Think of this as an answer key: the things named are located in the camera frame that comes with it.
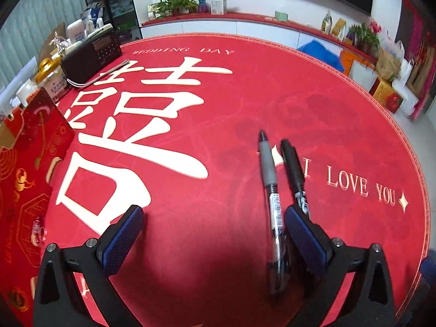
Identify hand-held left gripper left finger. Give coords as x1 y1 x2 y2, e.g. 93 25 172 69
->
32 205 145 327

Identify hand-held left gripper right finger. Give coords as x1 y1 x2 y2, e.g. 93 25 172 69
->
284 205 396 327

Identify black pen white print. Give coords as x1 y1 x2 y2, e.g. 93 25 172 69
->
280 138 312 220

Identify clear pen grey grip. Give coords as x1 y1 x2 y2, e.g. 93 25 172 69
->
258 129 291 295

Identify red gold printed gift box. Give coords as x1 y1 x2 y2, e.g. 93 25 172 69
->
0 87 76 317

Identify blue grey fabric chair seat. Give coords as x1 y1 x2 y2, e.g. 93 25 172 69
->
420 252 436 293

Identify red round printed table mat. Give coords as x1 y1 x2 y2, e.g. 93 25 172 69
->
7 33 430 327

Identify red gold fruit box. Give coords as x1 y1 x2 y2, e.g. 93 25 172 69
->
370 77 404 114

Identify gold lidded jar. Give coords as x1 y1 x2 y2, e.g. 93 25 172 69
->
44 71 69 102

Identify white paper bag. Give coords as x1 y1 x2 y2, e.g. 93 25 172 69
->
349 59 375 91
393 58 421 118

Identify orange paper bag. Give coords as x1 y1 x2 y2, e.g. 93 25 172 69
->
340 49 362 77

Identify black portable radio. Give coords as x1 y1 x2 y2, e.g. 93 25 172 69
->
60 28 122 85

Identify gold round ornament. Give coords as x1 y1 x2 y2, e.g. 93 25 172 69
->
37 58 62 84

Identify blue plastic bag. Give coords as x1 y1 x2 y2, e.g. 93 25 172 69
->
297 39 343 72

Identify tan plastic bag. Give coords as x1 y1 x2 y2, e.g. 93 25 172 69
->
376 46 402 82

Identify silver metal ornament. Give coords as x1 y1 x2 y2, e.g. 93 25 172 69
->
51 31 70 52

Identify white plastic device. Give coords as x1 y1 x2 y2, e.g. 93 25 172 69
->
85 24 114 39

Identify green plant dark pot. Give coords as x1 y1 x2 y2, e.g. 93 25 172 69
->
347 23 380 53

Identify brown cardboard sheet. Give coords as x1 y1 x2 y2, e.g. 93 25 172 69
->
37 22 67 62

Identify white plastic jar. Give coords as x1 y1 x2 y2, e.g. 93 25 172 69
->
66 19 87 45

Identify yellow snack bag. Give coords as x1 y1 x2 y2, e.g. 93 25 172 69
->
331 18 347 40

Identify white plastic bag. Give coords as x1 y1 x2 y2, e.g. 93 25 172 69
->
380 29 405 58

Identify white blue printed bag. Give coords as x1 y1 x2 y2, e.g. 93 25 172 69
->
80 2 104 29

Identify white low cabinet red top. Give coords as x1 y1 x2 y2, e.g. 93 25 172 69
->
141 12 377 65

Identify black glass display cabinet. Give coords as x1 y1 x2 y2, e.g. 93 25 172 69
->
78 0 144 43

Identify grey vertical curtain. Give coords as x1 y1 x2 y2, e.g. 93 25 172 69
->
0 0 89 92

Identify trailing green potted plant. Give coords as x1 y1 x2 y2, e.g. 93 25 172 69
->
147 0 199 19

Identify white radio cord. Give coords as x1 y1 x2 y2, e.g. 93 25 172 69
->
67 59 131 86

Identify gift bags by wall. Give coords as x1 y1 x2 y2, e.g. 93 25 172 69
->
400 0 436 120

